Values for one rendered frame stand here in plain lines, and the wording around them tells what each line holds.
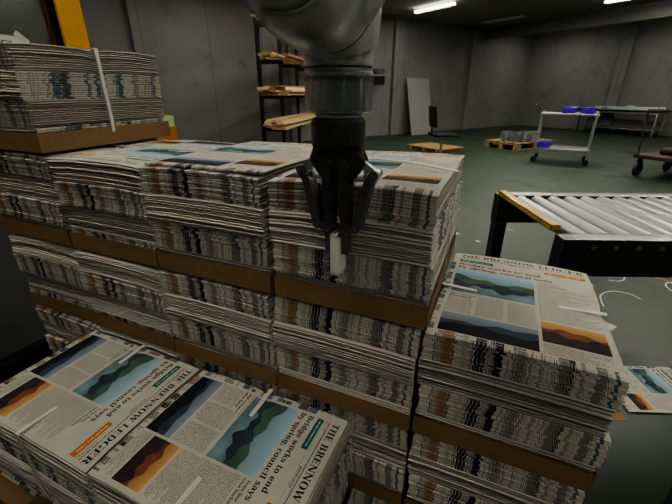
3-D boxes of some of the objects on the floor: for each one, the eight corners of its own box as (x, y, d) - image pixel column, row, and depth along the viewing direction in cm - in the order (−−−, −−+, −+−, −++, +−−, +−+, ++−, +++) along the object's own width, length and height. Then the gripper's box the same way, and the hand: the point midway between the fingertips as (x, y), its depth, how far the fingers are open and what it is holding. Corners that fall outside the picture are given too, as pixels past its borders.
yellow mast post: (144, 350, 184) (17, -146, 111) (132, 346, 188) (-1, -140, 114) (159, 340, 192) (48, -131, 118) (146, 336, 195) (31, -125, 121)
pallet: (464, 151, 805) (465, 146, 801) (441, 154, 766) (442, 149, 762) (428, 146, 885) (428, 142, 881) (405, 148, 846) (405, 144, 842)
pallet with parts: (519, 151, 806) (522, 133, 791) (483, 146, 878) (485, 129, 863) (553, 146, 872) (557, 130, 857) (517, 142, 945) (520, 127, 930)
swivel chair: (438, 156, 741) (444, 105, 702) (463, 160, 694) (470, 106, 655) (416, 159, 710) (420, 105, 672) (440, 164, 663) (447, 106, 625)
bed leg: (471, 351, 184) (494, 222, 157) (467, 344, 189) (489, 218, 162) (483, 351, 184) (508, 223, 157) (479, 344, 189) (503, 218, 162)
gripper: (392, 115, 51) (383, 269, 60) (308, 113, 56) (312, 256, 65) (375, 118, 44) (368, 290, 54) (282, 115, 49) (291, 274, 59)
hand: (338, 252), depth 58 cm, fingers closed, pressing on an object
